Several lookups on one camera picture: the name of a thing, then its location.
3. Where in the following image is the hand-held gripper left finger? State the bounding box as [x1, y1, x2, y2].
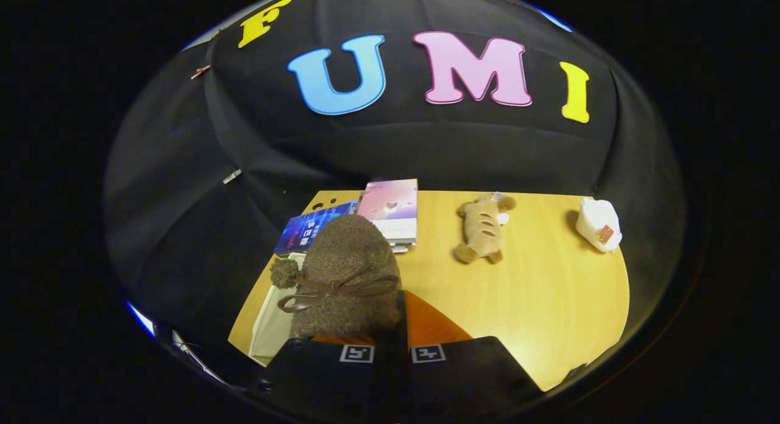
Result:
[247, 331, 408, 424]

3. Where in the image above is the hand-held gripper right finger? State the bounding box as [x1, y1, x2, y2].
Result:
[399, 290, 543, 424]

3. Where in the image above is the cream fabric storage box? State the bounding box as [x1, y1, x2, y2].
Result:
[249, 252, 307, 367]

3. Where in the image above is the brown fuzzy shoe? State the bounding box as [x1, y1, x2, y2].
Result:
[270, 214, 403, 343]

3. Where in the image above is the beige plush toy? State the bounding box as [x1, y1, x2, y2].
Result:
[453, 193, 517, 265]

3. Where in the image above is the blue book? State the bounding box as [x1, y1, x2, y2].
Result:
[274, 200, 360, 256]

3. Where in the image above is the computer monitor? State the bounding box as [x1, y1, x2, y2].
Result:
[127, 301, 157, 338]

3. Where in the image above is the pink book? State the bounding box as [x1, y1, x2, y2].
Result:
[356, 179, 419, 253]

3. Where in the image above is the white soft pouch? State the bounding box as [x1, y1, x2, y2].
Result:
[575, 198, 623, 253]

